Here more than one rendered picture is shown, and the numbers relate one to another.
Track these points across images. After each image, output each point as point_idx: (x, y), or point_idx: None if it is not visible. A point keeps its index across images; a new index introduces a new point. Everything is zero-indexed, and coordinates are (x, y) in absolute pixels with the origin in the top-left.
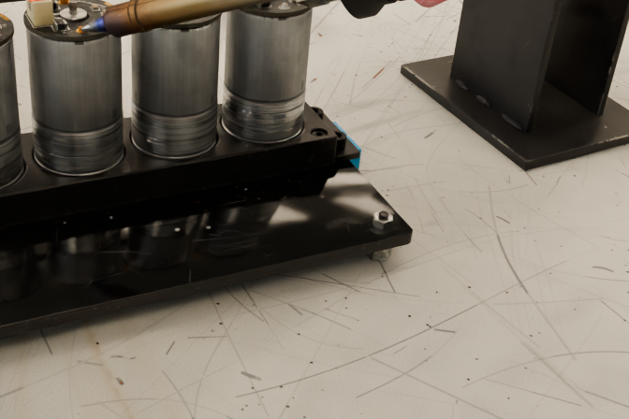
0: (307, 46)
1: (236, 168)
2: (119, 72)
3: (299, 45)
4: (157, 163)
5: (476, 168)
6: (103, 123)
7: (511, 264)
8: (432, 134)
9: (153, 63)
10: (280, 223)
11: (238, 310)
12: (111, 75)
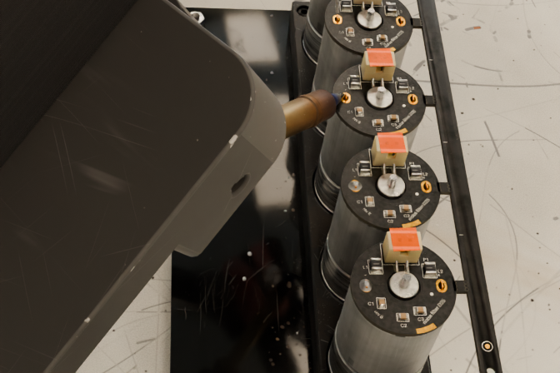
0: (361, 343)
1: (312, 320)
2: (347, 159)
3: (350, 323)
4: (317, 239)
5: None
6: (324, 167)
7: None
8: None
9: None
10: (230, 341)
11: (162, 295)
12: (337, 148)
